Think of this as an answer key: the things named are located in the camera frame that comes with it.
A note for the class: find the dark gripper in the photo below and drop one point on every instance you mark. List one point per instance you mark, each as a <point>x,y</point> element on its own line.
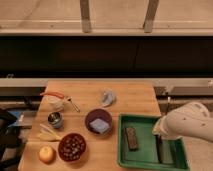
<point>163,151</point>

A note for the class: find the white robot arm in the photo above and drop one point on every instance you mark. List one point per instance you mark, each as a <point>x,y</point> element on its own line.
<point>191,120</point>

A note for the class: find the green plastic tray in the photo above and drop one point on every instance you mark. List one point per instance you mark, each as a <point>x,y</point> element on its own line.
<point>145,157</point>

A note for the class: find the dark rectangular brush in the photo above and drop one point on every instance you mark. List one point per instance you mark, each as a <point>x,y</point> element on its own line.
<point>131,138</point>

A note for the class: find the blue sponge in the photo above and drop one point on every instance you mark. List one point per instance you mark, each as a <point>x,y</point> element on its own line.
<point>99,125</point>

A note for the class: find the purple bowl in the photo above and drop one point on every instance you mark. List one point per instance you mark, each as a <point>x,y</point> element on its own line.
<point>101,114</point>

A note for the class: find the crumpled grey cloth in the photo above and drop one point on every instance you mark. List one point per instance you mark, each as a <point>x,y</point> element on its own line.
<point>108,97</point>

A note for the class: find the red bowl of beans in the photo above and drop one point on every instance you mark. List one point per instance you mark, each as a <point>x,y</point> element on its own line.
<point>72,147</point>

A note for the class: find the small metal cup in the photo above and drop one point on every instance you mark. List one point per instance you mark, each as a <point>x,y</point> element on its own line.
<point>55,120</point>

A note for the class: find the yellow onion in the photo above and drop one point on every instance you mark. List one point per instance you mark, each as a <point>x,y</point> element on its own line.
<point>46,154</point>

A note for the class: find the black equipment at left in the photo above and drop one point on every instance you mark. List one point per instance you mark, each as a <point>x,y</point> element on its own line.
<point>9,138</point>

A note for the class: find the orange handled tool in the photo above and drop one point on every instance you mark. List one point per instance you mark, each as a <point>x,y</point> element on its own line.
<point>56,94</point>

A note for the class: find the right metal frame leg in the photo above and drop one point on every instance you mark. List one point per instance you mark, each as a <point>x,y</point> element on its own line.
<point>150,15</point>

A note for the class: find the metal frame leg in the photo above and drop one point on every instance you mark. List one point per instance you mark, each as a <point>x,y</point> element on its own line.
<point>85,16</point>
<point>150,15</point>

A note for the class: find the left metal frame leg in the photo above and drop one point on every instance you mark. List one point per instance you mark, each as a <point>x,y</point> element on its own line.
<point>85,16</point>

